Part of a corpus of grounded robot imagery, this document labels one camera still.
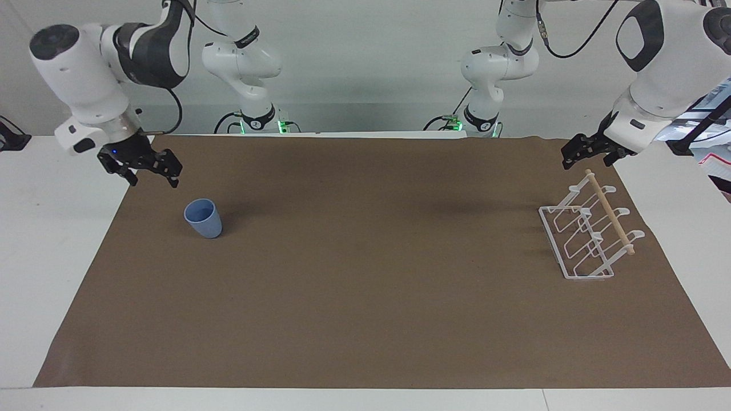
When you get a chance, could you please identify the white wire cup holder rack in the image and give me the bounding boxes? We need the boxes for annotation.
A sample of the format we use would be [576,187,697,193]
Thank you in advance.
[538,168,646,281]

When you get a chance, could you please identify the black stand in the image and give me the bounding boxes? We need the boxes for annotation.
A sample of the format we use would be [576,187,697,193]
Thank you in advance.
[0,116,33,152]
[665,94,731,158]

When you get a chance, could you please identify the black cable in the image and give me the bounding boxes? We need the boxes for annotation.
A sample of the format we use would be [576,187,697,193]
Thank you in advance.
[136,86,184,138]
[535,0,622,59]
[214,111,244,135]
[423,86,475,132]

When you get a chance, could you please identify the blue plastic cup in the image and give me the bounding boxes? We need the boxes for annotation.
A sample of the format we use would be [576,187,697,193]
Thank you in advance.
[183,198,223,239]

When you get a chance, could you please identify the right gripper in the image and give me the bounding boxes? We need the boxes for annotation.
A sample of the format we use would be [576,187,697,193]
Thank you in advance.
[97,131,184,190]

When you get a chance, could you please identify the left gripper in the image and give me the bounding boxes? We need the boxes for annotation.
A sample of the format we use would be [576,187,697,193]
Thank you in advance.
[561,112,638,171]

